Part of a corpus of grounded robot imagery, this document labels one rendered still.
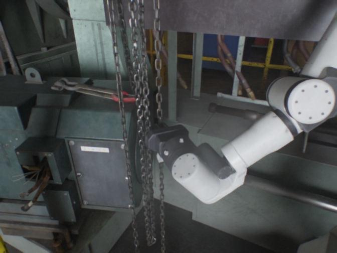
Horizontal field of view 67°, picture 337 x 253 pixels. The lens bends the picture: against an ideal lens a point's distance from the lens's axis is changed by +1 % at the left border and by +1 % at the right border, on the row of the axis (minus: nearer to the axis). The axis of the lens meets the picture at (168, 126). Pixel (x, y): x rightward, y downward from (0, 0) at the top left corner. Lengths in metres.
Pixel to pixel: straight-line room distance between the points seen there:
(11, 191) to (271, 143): 0.99
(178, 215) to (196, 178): 1.11
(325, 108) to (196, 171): 0.25
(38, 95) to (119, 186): 0.43
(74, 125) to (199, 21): 0.62
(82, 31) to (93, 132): 0.77
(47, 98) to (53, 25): 0.92
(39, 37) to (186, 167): 1.44
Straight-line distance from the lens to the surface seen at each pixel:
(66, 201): 1.01
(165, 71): 2.94
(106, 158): 0.89
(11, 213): 1.27
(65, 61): 1.86
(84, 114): 0.90
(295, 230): 1.43
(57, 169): 0.89
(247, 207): 1.39
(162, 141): 0.64
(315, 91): 0.50
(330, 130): 1.10
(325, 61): 0.55
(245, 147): 0.53
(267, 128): 0.53
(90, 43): 1.50
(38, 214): 1.21
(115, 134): 0.85
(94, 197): 1.04
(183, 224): 1.57
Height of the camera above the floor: 1.22
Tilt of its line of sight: 30 degrees down
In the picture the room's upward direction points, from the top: straight up
